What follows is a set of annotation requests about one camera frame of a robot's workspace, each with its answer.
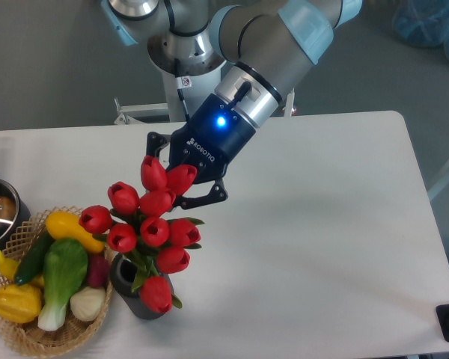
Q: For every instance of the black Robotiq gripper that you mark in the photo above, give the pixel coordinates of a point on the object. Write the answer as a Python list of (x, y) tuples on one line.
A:
[(209, 141)]

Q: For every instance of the woven wicker basket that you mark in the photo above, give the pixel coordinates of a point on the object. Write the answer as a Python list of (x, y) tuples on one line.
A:
[(27, 339)]

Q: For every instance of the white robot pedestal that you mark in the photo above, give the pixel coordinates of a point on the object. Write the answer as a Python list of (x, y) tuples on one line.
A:
[(191, 68)]

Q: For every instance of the yellow squash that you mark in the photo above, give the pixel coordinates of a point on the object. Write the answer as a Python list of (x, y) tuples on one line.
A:
[(65, 225)]

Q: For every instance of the red tulip bouquet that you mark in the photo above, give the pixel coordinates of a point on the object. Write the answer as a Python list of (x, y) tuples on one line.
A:
[(135, 227)]

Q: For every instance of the blue plastic bag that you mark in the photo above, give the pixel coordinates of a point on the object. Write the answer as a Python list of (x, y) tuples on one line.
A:
[(423, 24)]

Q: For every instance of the dark grey ribbed vase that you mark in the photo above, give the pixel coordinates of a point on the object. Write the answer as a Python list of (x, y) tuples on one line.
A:
[(122, 274)]

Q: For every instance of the small yellow gourd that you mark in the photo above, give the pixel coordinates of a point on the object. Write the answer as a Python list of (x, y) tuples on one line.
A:
[(7, 265)]

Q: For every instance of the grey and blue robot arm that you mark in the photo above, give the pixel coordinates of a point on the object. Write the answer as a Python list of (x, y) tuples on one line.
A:
[(224, 74)]

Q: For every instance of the green bok choy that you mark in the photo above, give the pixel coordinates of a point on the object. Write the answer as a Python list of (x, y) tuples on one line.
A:
[(65, 268)]

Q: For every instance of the yellow bell pepper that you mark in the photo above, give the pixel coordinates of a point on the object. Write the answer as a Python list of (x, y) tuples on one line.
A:
[(20, 304)]

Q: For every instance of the white onion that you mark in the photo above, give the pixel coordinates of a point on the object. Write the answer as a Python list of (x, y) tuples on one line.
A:
[(87, 303)]

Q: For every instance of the green cucumber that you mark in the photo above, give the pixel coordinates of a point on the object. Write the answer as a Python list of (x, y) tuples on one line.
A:
[(32, 263)]

